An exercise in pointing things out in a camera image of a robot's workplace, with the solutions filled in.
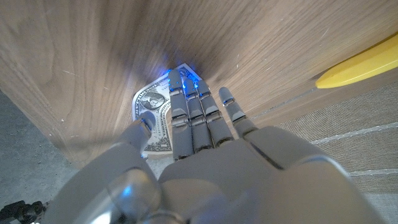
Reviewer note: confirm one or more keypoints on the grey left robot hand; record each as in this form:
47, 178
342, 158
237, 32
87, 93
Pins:
217, 174

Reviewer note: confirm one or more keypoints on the one dollar bill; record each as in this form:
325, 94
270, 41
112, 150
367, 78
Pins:
154, 99

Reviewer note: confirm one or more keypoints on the yellow toy banana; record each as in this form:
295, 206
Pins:
360, 67

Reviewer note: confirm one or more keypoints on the beige striped fabric backdrop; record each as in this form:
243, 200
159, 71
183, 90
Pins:
357, 115

